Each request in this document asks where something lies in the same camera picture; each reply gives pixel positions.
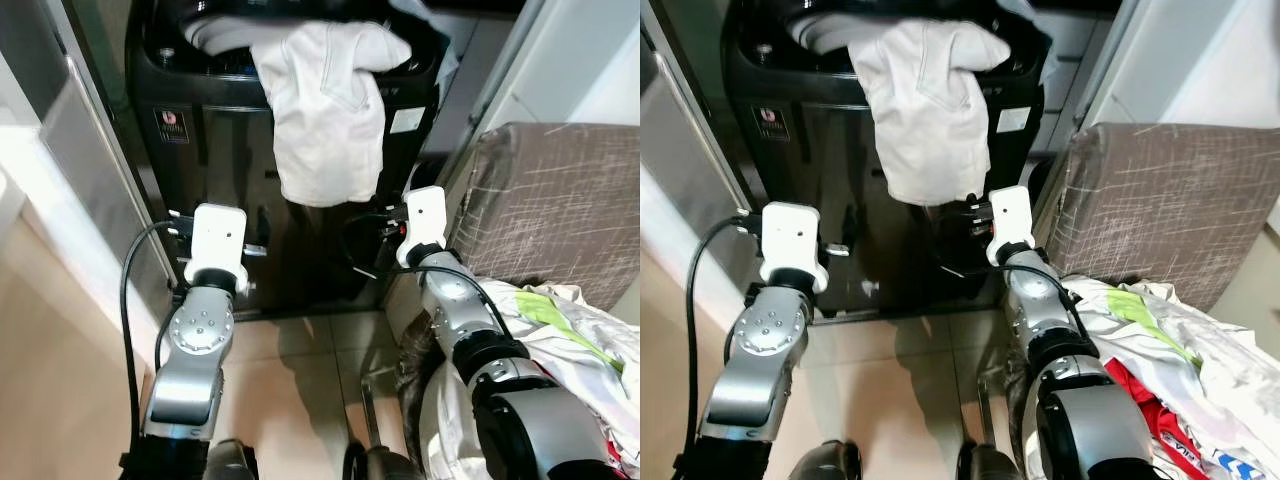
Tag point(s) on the white laundry pile cloth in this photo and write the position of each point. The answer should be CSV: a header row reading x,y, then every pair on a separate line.
x,y
580,385
1230,370

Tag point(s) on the dark robot foot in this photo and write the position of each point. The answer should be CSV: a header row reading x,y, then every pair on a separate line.
x,y
990,464
385,464
828,462
232,462

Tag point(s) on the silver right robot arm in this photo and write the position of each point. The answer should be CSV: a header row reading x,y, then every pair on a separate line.
x,y
500,400
1090,420

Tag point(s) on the beige white trousers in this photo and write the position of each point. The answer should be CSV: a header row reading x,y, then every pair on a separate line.
x,y
330,110
925,110

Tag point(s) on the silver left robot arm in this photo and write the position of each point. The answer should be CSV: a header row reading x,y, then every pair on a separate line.
x,y
195,350
755,360

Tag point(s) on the red garment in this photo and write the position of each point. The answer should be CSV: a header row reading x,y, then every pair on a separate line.
x,y
1150,400
612,456

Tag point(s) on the white garment with blue print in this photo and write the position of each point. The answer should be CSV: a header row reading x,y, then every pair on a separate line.
x,y
1235,460

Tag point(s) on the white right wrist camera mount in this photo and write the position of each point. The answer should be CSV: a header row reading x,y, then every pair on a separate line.
x,y
425,222
1012,220

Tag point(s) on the dark right robot foot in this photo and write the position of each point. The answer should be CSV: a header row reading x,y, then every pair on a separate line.
x,y
990,464
385,464

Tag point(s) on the light green garment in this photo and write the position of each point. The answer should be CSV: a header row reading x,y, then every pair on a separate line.
x,y
1150,320
555,320

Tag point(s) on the dark brown garment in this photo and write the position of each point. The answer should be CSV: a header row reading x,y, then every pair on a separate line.
x,y
418,370
1020,385

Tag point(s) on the grey cabinet with dark counter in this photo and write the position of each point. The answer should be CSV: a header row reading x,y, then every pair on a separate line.
x,y
470,70
1075,60

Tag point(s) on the dark grey top-load washing machine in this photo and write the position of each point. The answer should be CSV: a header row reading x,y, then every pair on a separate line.
x,y
810,160
215,150

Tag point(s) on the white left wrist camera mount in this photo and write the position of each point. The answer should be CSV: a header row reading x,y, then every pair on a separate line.
x,y
792,240
217,240

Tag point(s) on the white plastic film sheet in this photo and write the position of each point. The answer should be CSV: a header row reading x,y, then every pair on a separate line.
x,y
445,65
1048,55

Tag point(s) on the dark left robot foot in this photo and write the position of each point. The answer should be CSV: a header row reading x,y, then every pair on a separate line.
x,y
828,462
232,462

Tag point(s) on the brown grid pattern fabric hamper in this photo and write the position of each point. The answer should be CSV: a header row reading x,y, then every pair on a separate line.
x,y
1170,210
560,210

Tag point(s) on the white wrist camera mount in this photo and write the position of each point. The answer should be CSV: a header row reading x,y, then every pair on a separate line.
x,y
425,222
217,240
792,240
1012,220

